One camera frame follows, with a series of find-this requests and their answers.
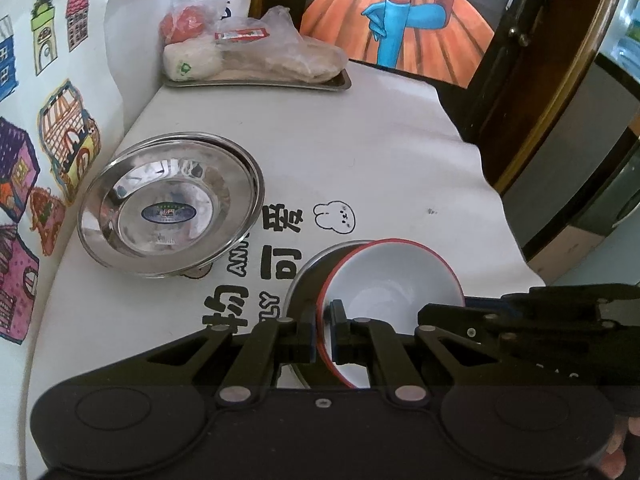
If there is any red tomato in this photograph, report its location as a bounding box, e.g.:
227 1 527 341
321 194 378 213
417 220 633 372
159 4 204 42

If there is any colourful houses drawing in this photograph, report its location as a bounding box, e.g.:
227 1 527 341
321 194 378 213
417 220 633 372
0 0 127 347

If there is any clear plastic food bag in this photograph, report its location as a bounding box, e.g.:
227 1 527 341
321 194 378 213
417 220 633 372
161 0 350 84

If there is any grey metal cabinet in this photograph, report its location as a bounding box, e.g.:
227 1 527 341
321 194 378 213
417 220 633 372
500 0 640 248

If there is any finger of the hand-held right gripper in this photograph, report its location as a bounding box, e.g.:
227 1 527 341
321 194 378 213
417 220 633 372
417 302 507 347

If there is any red label packet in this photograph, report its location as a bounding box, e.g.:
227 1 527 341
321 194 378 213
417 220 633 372
214 28 269 42

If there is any white printed tablecloth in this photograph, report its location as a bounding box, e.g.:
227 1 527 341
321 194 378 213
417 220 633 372
20 57 551 480

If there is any person's right hand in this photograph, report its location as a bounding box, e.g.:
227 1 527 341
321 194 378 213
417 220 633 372
599 414 640 480

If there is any orange dress figure painting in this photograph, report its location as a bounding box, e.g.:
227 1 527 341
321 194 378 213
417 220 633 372
299 0 497 88

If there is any dark wooden door frame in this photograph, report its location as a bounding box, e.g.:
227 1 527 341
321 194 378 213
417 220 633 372
435 0 632 197

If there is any white bowl red rim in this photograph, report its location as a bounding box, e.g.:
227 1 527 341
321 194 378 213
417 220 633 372
314 238 465 390

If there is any steel tray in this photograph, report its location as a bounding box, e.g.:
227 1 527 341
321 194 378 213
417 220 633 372
163 67 352 94

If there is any stainless steel bowl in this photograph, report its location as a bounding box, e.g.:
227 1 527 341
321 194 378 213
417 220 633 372
282 239 374 392

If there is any stainless steel plate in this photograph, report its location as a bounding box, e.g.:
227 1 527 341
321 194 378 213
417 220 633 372
77 135 261 279
150 131 265 267

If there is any white food packet green mark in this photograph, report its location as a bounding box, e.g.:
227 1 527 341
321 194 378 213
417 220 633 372
163 40 224 82

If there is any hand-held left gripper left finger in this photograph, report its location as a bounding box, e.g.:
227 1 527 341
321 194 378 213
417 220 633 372
144 317 319 408

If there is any cardboard box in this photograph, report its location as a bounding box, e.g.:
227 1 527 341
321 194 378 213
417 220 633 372
529 219 619 284

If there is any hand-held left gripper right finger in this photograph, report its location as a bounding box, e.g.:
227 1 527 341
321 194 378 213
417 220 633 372
326 299 506 407

